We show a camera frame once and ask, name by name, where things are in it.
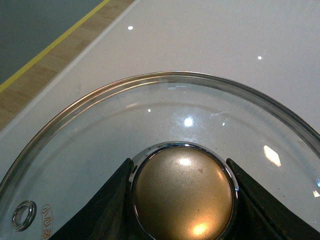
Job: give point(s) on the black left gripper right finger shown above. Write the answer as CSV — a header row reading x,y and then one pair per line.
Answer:
x,y
260,216

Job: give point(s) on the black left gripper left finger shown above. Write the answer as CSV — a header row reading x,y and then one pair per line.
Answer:
x,y
104,217

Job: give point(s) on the glass lid with beige knob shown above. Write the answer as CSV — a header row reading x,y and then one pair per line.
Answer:
x,y
179,129

